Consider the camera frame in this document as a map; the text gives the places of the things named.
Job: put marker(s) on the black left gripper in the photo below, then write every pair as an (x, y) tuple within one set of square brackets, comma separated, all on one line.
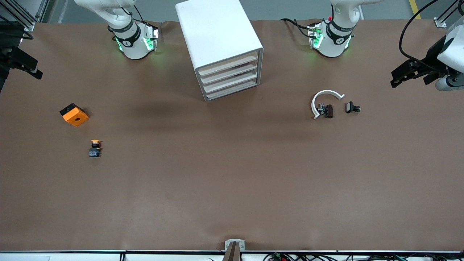
[(434, 53)]

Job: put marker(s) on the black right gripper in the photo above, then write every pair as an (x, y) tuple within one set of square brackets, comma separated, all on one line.
[(8, 57)]

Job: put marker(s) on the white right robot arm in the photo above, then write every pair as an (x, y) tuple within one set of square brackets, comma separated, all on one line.
[(134, 50)]

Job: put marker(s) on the yellow mushroom push button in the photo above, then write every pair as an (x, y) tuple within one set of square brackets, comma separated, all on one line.
[(95, 150)]

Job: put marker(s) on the small black clip component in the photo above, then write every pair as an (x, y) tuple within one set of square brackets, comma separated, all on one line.
[(349, 107)]

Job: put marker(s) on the orange box with hole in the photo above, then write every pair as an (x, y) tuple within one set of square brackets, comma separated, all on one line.
[(76, 117)]

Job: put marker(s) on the brown paper table cover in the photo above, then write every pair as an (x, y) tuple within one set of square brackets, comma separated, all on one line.
[(217, 174)]

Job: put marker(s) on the aluminium frame post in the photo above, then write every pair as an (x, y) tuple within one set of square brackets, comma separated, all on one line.
[(27, 24), (440, 22)]

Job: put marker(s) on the dark brown switch component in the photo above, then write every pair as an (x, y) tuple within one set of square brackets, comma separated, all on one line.
[(328, 111)]

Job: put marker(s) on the white table edge rail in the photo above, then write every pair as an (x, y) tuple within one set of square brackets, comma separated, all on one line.
[(72, 255)]

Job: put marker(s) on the grey metal edge bracket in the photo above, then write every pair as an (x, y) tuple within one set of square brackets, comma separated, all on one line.
[(241, 246)]

